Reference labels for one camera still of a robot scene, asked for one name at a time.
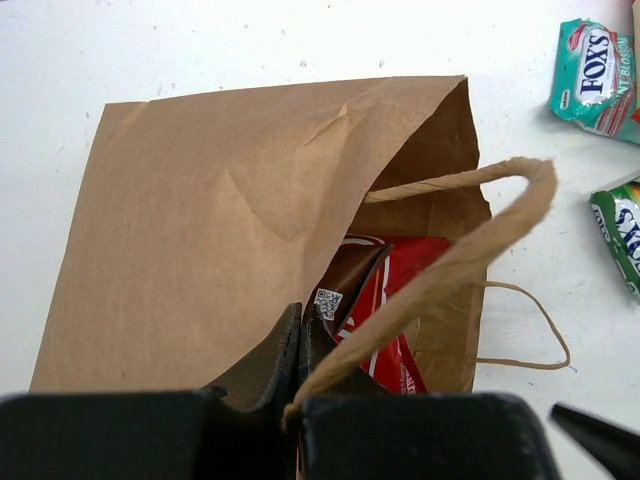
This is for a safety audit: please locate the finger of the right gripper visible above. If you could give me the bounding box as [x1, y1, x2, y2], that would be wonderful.
[549, 403, 639, 479]

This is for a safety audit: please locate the yellow green Fox's candy bag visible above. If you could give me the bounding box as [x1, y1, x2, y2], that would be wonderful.
[589, 171, 639, 303]

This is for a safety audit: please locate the mint green Fox's candy bag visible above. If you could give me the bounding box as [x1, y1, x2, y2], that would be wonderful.
[549, 18, 639, 144]

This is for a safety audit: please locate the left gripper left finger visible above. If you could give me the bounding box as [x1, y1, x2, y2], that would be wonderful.
[1, 303, 302, 479]

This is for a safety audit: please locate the brown white chips bag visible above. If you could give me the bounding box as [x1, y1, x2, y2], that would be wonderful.
[304, 239, 393, 334]

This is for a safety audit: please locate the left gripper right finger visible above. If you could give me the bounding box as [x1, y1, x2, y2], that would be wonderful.
[298, 303, 561, 480]

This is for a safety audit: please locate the brown paper bag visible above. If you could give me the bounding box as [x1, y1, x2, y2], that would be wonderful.
[30, 76, 558, 422]

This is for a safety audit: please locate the red cassava chips bag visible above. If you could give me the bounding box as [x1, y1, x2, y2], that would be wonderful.
[331, 235, 451, 395]

